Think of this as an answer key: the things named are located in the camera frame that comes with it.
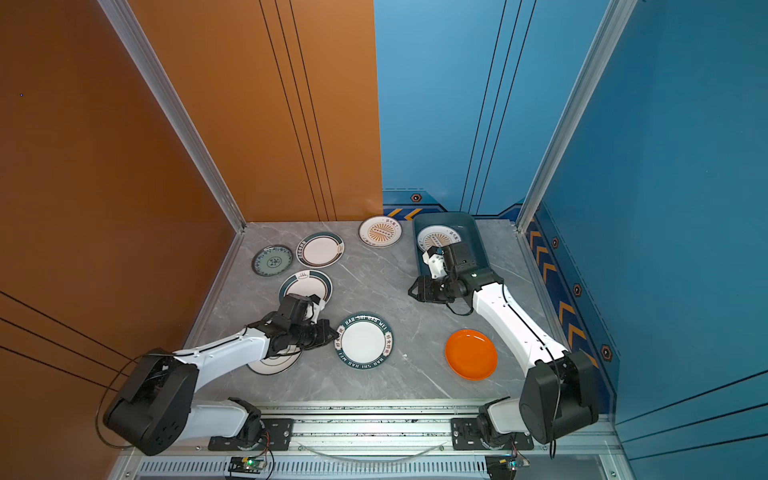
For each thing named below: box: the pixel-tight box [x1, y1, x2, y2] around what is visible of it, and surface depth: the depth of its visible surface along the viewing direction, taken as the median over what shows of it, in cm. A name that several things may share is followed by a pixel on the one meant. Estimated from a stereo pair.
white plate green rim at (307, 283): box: [278, 270, 333, 304], surface depth 104 cm
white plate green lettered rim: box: [334, 311, 395, 370], surface depth 90 cm
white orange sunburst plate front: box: [417, 225, 462, 251], surface depth 118 cm
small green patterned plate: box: [252, 244, 293, 277], surface depth 111 cm
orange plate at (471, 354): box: [445, 329, 498, 381], surface depth 87 cm
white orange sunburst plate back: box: [358, 216, 403, 248], surface depth 119 cm
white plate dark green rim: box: [296, 232, 345, 269], surface depth 114 cm
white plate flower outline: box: [246, 345, 302, 375], surface depth 85 cm
